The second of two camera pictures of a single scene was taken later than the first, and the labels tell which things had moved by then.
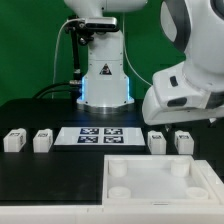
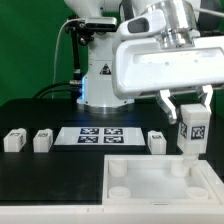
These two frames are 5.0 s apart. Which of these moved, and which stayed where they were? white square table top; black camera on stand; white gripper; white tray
Moved: white gripper
Stayed: black camera on stand; white tray; white square table top
